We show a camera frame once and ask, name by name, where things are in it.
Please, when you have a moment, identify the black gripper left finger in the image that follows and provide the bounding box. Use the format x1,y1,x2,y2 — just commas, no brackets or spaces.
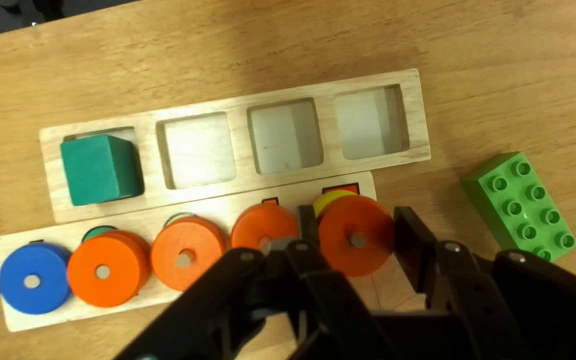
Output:
114,205,396,360

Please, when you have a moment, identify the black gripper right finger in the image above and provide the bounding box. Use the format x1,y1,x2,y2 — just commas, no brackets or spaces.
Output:
389,205,576,360

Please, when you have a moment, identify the orange round block stack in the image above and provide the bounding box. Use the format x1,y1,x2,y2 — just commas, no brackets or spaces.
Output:
149,216,225,292
229,201,299,249
66,228,149,307

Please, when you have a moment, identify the round yellow block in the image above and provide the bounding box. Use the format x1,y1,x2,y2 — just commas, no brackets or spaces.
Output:
312,189,355,218

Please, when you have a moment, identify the wooden peg base board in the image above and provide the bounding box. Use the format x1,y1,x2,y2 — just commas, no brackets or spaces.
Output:
0,171,375,332

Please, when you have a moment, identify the green cube block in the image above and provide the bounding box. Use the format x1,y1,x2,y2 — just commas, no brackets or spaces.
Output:
59,134,144,205

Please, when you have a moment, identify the round blue block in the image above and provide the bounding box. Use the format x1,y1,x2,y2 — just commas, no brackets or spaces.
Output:
0,242,69,313

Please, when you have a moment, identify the green lego brick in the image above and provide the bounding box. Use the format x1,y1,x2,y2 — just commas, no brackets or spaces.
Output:
463,151,576,262

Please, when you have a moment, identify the wooden tray with square holes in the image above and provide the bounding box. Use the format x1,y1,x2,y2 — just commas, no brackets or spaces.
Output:
40,67,432,221

